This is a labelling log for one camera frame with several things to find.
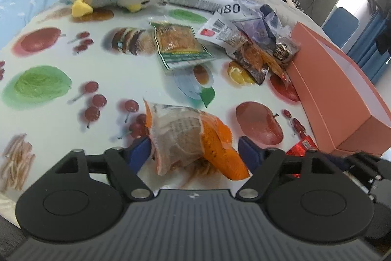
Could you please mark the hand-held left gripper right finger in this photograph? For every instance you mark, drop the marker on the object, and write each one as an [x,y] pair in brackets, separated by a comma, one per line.
[249,154]

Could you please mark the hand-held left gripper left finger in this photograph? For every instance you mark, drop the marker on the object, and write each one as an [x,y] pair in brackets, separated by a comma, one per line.
[139,154]

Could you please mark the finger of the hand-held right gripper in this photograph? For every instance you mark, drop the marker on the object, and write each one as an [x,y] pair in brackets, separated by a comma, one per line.
[363,167]

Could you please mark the orange snack packet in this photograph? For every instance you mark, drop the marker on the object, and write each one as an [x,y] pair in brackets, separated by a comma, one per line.
[183,132]

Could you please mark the shiny red snack packet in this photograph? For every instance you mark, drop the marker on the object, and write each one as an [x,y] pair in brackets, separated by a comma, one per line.
[301,147]

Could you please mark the pink cardboard box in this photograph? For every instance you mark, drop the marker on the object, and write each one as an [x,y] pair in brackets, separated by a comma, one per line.
[330,86]

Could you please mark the brown jerky snack packet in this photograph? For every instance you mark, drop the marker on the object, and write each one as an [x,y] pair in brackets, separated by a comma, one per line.
[275,65]

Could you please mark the silver snack packet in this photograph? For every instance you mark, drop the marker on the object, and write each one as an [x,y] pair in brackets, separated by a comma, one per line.
[284,50]

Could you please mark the green edged snack packet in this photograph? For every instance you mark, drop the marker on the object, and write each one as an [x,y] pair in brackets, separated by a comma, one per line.
[180,44]

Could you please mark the barcode label snack packet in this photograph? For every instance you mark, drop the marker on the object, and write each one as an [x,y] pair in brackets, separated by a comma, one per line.
[220,31]

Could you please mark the blue curtain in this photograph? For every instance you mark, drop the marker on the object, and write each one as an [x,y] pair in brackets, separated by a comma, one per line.
[366,50]

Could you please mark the clear blue print plastic bag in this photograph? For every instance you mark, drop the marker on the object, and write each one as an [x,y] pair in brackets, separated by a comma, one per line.
[262,19]

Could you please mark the fruit print mat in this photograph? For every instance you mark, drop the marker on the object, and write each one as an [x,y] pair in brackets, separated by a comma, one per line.
[61,40]

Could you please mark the blue chair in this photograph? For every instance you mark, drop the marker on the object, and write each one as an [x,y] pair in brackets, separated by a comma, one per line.
[339,22]

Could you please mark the row of small bottles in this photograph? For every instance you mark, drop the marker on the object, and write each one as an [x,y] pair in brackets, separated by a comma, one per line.
[297,3]

